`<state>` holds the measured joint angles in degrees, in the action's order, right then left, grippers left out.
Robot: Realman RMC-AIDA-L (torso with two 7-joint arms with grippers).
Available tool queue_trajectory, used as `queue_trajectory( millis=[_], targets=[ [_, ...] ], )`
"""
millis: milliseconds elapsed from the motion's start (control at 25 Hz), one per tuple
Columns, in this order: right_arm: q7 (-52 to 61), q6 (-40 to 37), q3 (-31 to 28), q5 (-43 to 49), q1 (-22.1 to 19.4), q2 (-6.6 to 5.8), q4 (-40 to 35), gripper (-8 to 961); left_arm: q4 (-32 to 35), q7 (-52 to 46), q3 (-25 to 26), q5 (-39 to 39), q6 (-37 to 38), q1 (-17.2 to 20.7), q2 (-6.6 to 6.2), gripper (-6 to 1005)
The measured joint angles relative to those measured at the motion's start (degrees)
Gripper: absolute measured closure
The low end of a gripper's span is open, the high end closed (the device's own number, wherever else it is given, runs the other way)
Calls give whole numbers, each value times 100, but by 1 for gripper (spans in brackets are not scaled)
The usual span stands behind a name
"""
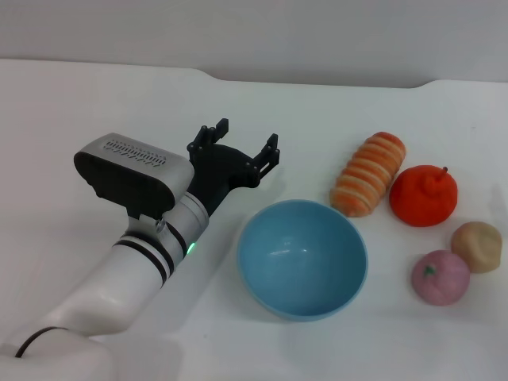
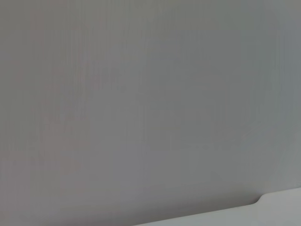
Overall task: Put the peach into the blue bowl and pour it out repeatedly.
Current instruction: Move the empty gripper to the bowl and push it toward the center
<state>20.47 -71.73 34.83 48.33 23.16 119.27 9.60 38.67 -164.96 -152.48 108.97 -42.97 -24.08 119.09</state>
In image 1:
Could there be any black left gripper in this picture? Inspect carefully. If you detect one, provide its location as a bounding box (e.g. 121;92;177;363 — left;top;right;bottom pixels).
185;117;282;216

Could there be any black cable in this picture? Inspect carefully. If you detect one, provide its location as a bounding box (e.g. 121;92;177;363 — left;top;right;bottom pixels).
14;326;67;358

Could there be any orange toy persimmon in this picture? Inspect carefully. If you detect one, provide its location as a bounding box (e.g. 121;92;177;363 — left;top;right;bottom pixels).
388;164;460;228

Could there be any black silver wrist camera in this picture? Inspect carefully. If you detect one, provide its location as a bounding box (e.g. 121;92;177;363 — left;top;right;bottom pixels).
73;133;195;221

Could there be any orange striped toy bread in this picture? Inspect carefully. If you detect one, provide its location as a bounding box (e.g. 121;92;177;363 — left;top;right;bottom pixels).
329;131;407;218

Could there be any blue bowl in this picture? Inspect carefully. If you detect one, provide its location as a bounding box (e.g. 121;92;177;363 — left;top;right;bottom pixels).
237;198;369;321

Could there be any beige toy potato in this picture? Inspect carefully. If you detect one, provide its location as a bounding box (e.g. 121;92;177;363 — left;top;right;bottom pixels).
450;221;504;274

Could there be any pink toy peach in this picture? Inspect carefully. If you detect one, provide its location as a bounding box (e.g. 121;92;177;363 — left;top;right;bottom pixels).
410;249;471;306

